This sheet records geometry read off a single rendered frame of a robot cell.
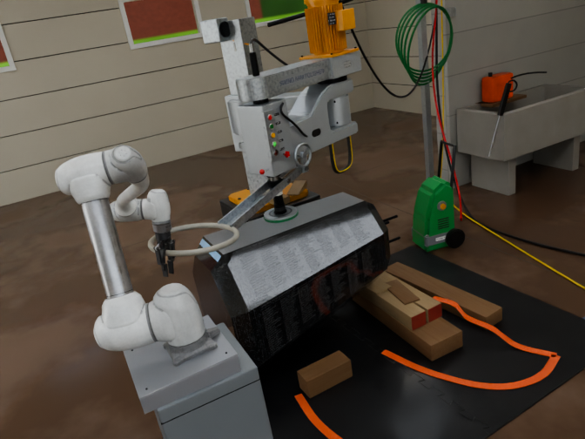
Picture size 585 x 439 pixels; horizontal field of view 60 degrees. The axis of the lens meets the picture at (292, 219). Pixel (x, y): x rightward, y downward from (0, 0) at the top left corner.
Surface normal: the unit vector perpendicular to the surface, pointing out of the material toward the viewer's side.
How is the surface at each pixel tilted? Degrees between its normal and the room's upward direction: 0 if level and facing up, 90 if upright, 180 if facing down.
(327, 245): 45
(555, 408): 0
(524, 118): 90
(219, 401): 90
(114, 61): 90
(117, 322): 67
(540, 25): 90
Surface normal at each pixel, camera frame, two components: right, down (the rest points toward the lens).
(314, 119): 0.72, 0.15
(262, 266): 0.25, -0.48
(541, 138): 0.45, 0.27
